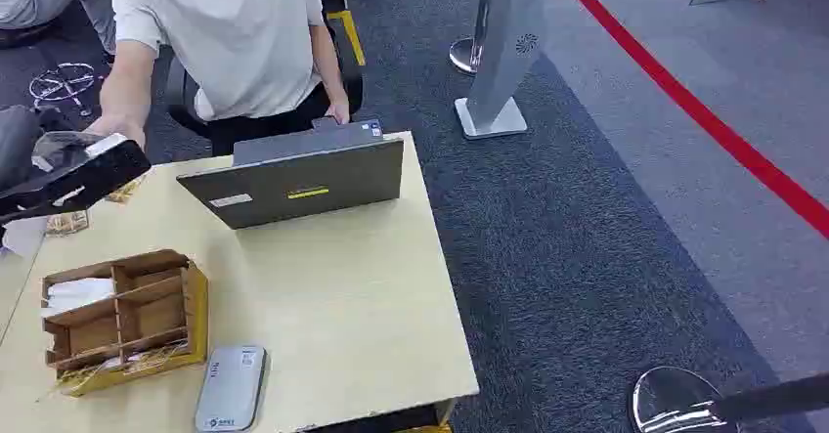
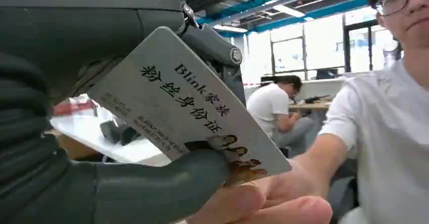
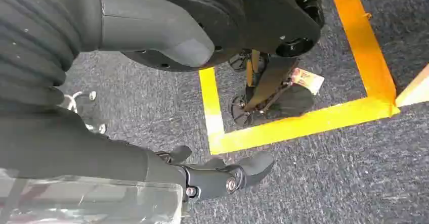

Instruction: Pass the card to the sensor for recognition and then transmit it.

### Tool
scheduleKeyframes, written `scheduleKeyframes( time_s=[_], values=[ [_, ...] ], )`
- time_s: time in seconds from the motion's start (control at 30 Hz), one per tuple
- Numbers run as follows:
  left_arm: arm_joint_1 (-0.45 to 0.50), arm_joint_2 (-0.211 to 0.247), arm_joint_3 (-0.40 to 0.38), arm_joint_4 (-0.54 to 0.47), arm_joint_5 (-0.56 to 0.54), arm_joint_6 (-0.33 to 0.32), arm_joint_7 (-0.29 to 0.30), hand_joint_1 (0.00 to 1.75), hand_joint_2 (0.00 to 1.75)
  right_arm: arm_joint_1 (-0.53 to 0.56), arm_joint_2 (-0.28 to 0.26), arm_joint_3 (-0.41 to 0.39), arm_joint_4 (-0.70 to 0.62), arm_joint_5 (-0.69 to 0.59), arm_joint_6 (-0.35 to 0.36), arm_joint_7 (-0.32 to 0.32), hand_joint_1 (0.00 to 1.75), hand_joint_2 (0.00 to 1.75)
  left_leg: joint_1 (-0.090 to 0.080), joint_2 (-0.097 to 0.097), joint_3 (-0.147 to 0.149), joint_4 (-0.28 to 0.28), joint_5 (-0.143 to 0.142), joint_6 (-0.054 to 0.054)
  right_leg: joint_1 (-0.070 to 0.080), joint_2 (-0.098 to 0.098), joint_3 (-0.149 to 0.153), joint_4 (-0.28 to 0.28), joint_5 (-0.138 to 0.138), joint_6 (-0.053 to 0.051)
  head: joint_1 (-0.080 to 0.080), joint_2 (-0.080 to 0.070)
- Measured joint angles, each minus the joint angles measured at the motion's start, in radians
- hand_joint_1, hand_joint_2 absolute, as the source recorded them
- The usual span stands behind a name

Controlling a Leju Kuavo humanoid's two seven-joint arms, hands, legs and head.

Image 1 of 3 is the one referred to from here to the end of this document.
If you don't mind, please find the black stanchion post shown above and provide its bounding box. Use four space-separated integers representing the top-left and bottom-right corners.
711 371 829 423

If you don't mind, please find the wooden card box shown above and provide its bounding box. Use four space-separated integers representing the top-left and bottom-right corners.
39 249 210 398

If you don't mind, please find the chrome stanchion base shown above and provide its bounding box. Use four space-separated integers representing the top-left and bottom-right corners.
631 366 741 433

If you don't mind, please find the red barrier belt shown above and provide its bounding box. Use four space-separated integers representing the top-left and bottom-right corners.
548 0 829 241

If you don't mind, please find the person's right hand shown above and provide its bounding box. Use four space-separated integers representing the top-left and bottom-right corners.
84 113 148 151

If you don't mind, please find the gold patterned card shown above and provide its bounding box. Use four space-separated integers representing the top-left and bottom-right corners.
105 179 142 205
44 210 91 238

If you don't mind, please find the grey standing sign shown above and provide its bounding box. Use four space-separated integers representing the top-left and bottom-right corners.
454 0 547 141

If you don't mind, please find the dark grey bag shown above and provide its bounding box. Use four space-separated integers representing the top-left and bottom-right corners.
0 105 73 193

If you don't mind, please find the chrome star chair base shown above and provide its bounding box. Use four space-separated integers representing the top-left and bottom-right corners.
28 61 99 118

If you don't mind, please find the white cards stack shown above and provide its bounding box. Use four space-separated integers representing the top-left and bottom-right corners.
39 278 117 320

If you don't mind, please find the seated person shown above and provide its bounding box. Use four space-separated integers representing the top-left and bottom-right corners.
84 0 354 157

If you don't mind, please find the black and yellow frame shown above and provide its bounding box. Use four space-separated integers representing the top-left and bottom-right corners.
313 0 368 68

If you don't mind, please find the white paper sheet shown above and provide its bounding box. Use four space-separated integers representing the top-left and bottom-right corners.
0 216 49 260

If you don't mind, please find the grey laptop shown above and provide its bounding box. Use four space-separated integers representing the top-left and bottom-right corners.
176 116 406 232

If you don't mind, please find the person's hand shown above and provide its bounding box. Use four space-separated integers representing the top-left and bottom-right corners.
84 113 148 151
324 98 352 126

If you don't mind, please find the chrome stanchion post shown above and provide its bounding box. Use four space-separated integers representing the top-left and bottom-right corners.
448 0 498 76

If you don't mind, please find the silver flat card reader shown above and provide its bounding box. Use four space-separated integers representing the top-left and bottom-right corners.
194 344 269 433

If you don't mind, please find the person's left hand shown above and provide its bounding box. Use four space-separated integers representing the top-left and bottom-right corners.
324 98 352 126

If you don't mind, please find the black glossy device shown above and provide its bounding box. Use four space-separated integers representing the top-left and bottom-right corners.
0 130 153 226

